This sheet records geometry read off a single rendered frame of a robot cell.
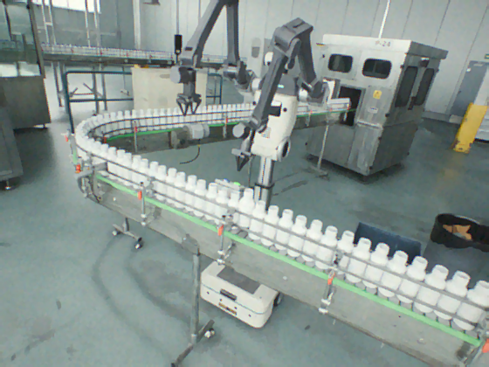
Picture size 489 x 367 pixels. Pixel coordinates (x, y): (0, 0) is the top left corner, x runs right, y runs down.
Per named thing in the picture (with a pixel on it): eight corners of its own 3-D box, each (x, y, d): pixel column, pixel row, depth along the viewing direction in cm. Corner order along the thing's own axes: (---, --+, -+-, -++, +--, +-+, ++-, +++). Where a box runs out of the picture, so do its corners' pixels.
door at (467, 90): (445, 121, 1065) (470, 59, 973) (445, 121, 1072) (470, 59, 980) (478, 128, 1025) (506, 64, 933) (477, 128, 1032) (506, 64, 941)
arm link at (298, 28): (317, 17, 104) (297, 6, 108) (290, 45, 105) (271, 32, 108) (323, 88, 146) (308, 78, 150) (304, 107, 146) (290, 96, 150)
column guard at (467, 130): (451, 149, 705) (470, 103, 657) (449, 146, 737) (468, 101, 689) (469, 154, 690) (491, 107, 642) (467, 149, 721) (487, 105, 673)
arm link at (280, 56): (304, 39, 107) (283, 26, 112) (294, 40, 104) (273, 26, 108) (268, 132, 138) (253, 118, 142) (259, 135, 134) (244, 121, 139)
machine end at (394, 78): (346, 145, 633) (372, 44, 546) (406, 166, 551) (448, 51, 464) (299, 157, 530) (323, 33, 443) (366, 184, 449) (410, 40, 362)
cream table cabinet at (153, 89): (187, 130, 602) (188, 69, 551) (204, 139, 563) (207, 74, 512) (134, 136, 531) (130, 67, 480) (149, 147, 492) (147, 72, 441)
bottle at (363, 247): (359, 286, 104) (373, 248, 97) (342, 279, 107) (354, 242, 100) (362, 276, 109) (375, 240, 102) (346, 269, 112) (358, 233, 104)
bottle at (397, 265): (391, 287, 106) (408, 250, 99) (397, 299, 100) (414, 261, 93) (375, 284, 106) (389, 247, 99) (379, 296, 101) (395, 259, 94)
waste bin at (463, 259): (407, 293, 246) (436, 230, 218) (409, 264, 283) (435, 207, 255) (469, 319, 228) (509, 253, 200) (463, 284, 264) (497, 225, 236)
